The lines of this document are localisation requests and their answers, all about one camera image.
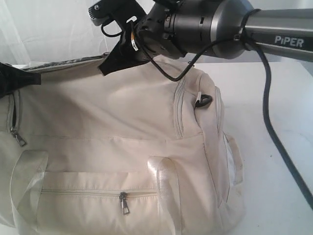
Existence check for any cream fabric duffel bag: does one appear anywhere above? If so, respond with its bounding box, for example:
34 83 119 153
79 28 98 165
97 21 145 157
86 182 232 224
0 56 244 235

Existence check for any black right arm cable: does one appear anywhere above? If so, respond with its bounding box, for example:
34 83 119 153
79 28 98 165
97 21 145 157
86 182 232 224
100 9 313 211

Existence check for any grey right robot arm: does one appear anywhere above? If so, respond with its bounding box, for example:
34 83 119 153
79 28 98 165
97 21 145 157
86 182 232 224
89 0 313 75

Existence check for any white backdrop curtain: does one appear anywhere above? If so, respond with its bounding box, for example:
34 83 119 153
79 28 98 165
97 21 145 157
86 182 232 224
0 0 313 66

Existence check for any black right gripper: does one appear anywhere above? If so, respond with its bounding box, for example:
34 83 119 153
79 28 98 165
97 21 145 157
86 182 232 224
98 0 187 75

